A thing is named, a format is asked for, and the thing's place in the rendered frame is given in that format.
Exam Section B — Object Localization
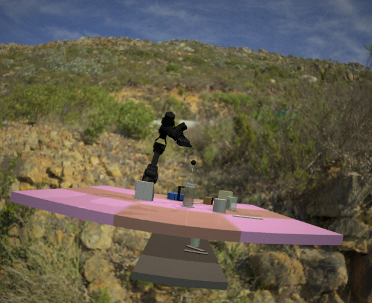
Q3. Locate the pale yellow rectangular block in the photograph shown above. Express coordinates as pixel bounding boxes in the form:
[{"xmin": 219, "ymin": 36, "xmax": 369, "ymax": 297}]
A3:
[{"xmin": 218, "ymin": 191, "xmax": 233, "ymax": 200}]

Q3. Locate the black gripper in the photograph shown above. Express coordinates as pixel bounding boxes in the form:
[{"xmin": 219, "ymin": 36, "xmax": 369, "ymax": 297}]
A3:
[{"xmin": 166, "ymin": 127, "xmax": 192, "ymax": 148}]

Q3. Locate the blue cylinder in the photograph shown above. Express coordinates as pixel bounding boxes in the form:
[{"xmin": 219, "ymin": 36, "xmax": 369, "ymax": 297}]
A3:
[{"xmin": 167, "ymin": 193, "xmax": 183, "ymax": 201}]

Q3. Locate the tan square block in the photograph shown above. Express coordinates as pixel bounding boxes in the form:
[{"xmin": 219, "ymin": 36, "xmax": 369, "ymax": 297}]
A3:
[{"xmin": 202, "ymin": 197, "xmax": 213, "ymax": 205}]

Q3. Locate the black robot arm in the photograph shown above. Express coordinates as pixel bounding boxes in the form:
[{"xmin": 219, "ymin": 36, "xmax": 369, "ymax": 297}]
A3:
[{"xmin": 142, "ymin": 111, "xmax": 187, "ymax": 184}]

